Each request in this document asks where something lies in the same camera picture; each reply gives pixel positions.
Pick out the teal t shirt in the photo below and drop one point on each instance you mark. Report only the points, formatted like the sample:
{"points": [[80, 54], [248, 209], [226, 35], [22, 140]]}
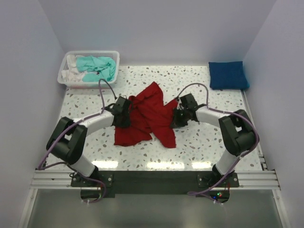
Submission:
{"points": [[96, 68]]}

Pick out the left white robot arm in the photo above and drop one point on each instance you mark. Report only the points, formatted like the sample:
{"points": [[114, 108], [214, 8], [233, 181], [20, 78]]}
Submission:
{"points": [[68, 138]]}

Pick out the red t shirt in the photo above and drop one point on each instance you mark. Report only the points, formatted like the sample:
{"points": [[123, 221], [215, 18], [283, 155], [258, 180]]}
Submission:
{"points": [[149, 115]]}

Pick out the white plastic laundry basket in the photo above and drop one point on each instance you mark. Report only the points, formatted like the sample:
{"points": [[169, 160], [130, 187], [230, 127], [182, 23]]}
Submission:
{"points": [[112, 54]]}

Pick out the white t shirt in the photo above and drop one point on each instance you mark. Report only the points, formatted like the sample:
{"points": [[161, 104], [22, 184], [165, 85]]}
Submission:
{"points": [[72, 74]]}

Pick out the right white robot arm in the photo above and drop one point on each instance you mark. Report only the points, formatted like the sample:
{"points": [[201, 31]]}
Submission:
{"points": [[238, 133]]}

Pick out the folded blue t shirt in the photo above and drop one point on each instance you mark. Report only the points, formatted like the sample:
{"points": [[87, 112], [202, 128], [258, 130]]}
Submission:
{"points": [[227, 75]]}

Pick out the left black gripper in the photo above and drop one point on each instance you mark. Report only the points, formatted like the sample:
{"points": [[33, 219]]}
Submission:
{"points": [[124, 114]]}

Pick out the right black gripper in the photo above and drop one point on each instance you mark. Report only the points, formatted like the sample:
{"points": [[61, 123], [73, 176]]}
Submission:
{"points": [[180, 114]]}

